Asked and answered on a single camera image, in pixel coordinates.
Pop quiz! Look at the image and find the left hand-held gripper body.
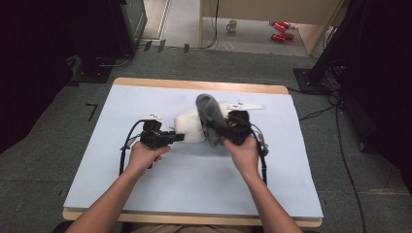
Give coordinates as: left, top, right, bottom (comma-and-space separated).
139, 114, 169, 150

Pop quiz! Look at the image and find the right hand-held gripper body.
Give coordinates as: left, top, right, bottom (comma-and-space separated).
226, 101, 266, 146

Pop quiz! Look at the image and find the panda plush toy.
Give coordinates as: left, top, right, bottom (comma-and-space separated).
173, 100, 234, 144

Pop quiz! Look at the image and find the grey cloth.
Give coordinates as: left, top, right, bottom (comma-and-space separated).
194, 93, 232, 149

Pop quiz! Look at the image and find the person's left hand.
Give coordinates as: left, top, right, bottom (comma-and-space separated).
127, 142, 172, 174

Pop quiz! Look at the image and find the person's right hand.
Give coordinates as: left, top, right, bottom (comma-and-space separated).
222, 135, 261, 179

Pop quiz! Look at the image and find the light blue table mat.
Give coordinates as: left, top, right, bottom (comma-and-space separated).
62, 84, 325, 218

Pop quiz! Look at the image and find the wooden table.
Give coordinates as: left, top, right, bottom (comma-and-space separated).
61, 77, 324, 227

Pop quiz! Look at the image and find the black stand base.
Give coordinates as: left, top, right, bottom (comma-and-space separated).
71, 56, 115, 84

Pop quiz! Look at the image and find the beige mug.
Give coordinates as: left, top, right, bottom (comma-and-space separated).
225, 18, 238, 33

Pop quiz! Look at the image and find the black cabinet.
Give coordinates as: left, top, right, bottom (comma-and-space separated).
110, 0, 149, 56

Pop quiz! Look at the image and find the black metal stand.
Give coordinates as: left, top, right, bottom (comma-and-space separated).
292, 0, 358, 95

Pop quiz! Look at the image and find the light wooden desk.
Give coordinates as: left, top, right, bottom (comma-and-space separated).
198, 0, 344, 56

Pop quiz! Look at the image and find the dark curtain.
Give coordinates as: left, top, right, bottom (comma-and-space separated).
339, 0, 412, 195
0, 0, 113, 154

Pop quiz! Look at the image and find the left hand-held gripper cable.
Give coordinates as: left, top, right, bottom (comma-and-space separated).
119, 119, 147, 176

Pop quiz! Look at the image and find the hand-held gripper cable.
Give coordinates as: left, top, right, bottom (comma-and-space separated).
251, 122, 270, 186
119, 119, 147, 176

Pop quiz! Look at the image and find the right hand-held gripper cable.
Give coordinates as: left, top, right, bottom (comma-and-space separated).
251, 122, 270, 186

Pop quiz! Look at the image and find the hanging black cable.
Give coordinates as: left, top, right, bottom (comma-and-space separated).
200, 0, 220, 50

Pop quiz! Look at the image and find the bundle of black cables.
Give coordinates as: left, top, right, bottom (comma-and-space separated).
324, 59, 345, 95

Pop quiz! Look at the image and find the long black floor cable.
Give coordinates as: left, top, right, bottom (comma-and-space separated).
297, 93, 368, 233

